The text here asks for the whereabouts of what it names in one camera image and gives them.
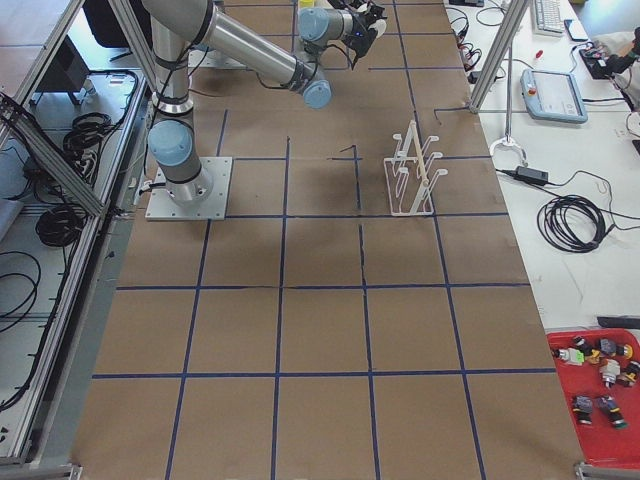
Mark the white keyboard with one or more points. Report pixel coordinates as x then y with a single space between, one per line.
546 18

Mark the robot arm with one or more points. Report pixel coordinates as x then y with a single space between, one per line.
181 26

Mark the blue teach pendant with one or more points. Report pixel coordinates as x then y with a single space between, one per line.
553 96

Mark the red tray of parts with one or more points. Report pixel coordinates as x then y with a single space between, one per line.
599 374

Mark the white wire cup rack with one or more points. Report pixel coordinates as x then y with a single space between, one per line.
409 174

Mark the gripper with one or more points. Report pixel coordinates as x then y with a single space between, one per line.
361 22

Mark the black power adapter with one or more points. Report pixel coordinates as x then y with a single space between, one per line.
531 176

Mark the aluminium frame post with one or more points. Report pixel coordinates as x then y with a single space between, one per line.
502 41

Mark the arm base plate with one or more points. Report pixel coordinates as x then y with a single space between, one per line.
203 198

